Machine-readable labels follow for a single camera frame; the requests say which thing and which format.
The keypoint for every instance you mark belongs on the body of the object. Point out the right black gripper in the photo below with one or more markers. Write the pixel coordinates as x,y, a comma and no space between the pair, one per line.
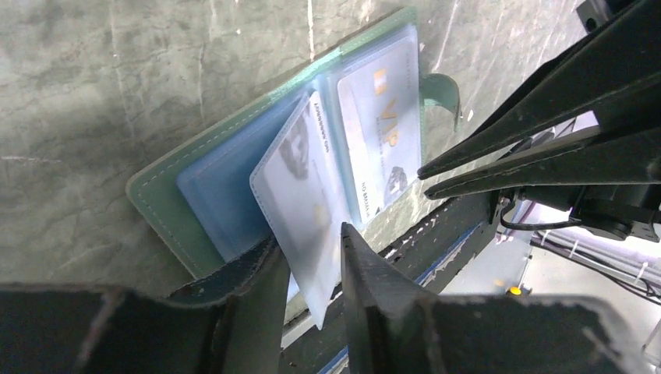
590,173

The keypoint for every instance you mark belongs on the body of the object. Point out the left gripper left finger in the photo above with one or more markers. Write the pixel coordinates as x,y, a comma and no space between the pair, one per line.
228,322

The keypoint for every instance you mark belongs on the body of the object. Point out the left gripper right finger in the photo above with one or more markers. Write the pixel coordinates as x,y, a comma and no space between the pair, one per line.
393,325

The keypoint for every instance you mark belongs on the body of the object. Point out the white VIP credit card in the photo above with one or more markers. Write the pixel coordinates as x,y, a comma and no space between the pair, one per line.
378,98

